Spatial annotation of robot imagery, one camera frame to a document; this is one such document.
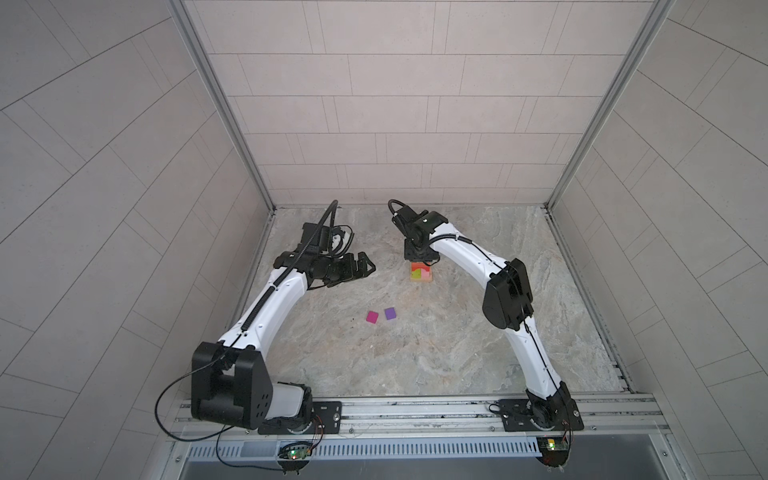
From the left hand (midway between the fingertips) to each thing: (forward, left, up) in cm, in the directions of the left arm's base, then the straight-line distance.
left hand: (369, 266), depth 80 cm
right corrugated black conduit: (+15, -7, +10) cm, 19 cm away
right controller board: (-39, -44, -16) cm, 61 cm away
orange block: (+4, -15, -7) cm, 17 cm away
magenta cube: (-7, 0, -16) cm, 18 cm away
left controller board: (-40, +14, -12) cm, 44 cm away
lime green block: (+5, -14, -14) cm, 20 cm away
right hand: (+10, -13, -11) cm, 20 cm away
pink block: (+5, -17, -13) cm, 22 cm away
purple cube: (-6, -6, -17) cm, 19 cm away
